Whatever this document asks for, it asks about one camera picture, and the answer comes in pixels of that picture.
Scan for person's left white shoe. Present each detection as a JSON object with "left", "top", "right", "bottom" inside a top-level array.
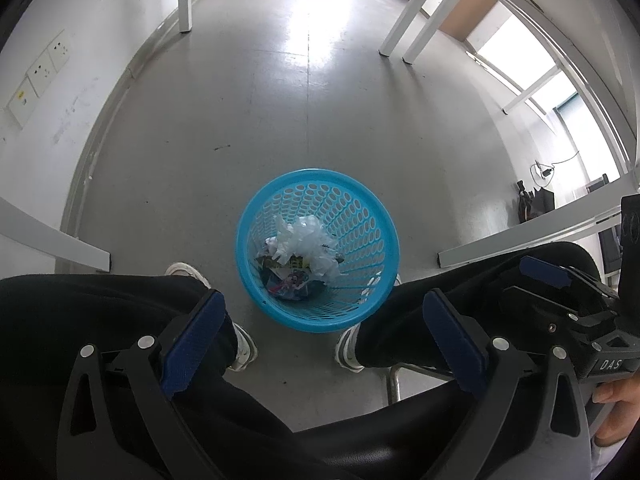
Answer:
[{"left": 165, "top": 261, "right": 259, "bottom": 372}]

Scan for white wall socket plate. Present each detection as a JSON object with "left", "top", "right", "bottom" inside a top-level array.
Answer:
[
  {"left": 27, "top": 52, "right": 53, "bottom": 96},
  {"left": 47, "top": 30, "right": 71, "bottom": 73}
]

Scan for small colourful printed wrapper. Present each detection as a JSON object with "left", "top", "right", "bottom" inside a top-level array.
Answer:
[{"left": 267, "top": 269, "right": 313, "bottom": 297}]

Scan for person's leg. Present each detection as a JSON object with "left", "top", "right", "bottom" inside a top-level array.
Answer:
[
  {"left": 356, "top": 241, "right": 606, "bottom": 411},
  {"left": 0, "top": 274, "right": 351, "bottom": 480}
]

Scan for person's white shoe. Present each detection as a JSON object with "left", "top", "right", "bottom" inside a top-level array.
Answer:
[
  {"left": 165, "top": 261, "right": 259, "bottom": 372},
  {"left": 334, "top": 274, "right": 402, "bottom": 374}
]

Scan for black bag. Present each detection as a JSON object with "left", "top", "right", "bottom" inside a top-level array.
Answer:
[{"left": 515, "top": 180, "right": 556, "bottom": 224}]

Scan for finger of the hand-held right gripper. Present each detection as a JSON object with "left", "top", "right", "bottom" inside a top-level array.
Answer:
[
  {"left": 502, "top": 285, "right": 618, "bottom": 346},
  {"left": 519, "top": 255, "right": 618, "bottom": 311}
]

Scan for person's right hand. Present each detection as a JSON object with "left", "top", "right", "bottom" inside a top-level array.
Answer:
[{"left": 591, "top": 379, "right": 640, "bottom": 442}]

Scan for person's left leg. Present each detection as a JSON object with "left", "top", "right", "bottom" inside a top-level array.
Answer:
[{"left": 0, "top": 274, "right": 351, "bottom": 480}]

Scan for brown yellow strip wrapper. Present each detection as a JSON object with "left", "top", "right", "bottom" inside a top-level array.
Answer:
[{"left": 260, "top": 255, "right": 307, "bottom": 270}]

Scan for blue plastic mesh basket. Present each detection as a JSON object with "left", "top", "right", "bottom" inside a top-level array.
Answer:
[{"left": 236, "top": 168, "right": 401, "bottom": 334}]

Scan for person's right forearm white sleeve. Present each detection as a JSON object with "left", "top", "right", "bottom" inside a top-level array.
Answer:
[{"left": 590, "top": 437, "right": 640, "bottom": 480}]

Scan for person's right leg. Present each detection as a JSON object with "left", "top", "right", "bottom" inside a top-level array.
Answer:
[{"left": 356, "top": 241, "right": 606, "bottom": 411}]

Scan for black wall plug with cable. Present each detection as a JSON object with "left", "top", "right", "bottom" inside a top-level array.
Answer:
[{"left": 532, "top": 152, "right": 581, "bottom": 178}]

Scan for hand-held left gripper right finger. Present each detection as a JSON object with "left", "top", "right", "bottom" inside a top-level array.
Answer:
[{"left": 422, "top": 288, "right": 593, "bottom": 480}]

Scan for person's right white shoe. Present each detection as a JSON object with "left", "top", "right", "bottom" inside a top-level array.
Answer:
[{"left": 334, "top": 274, "right": 402, "bottom": 374}]

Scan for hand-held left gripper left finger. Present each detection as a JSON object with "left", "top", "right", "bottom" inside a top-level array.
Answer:
[{"left": 56, "top": 289, "right": 226, "bottom": 480}]

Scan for clear plastic wrap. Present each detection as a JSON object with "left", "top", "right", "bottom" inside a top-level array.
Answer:
[{"left": 267, "top": 216, "right": 342, "bottom": 281}]

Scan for white wall plate yellow sticker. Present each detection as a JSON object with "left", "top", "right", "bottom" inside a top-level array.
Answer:
[{"left": 6, "top": 77, "right": 36, "bottom": 128}]

